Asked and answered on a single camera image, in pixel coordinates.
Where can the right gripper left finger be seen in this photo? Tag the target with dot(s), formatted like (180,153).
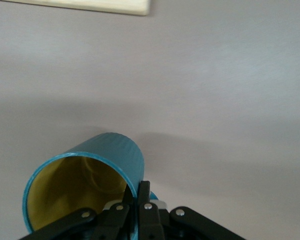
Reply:
(100,225)

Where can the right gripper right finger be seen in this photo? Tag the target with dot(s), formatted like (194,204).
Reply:
(155,225)

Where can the teal cup yellow inside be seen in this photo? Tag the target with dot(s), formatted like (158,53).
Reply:
(120,150)

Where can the bamboo cutting board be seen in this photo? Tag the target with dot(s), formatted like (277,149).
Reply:
(90,5)

